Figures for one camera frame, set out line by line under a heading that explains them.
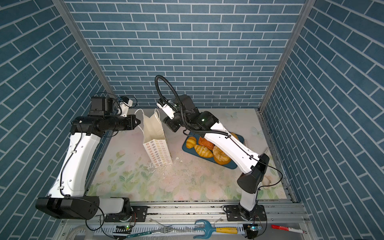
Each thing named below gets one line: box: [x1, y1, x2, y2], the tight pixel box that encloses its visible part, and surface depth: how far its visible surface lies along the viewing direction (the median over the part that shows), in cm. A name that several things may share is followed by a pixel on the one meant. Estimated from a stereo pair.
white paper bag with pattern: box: [135, 108, 173, 168], surface depth 82 cm
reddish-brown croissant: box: [198, 136, 215, 151], surface depth 98 cm
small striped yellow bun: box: [186, 136, 197, 149], surface depth 100 cm
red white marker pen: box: [271, 224, 307, 234], surface depth 71 cm
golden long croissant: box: [193, 144, 214, 159], surface depth 95 cm
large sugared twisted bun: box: [212, 145, 231, 165], surface depth 88 cm
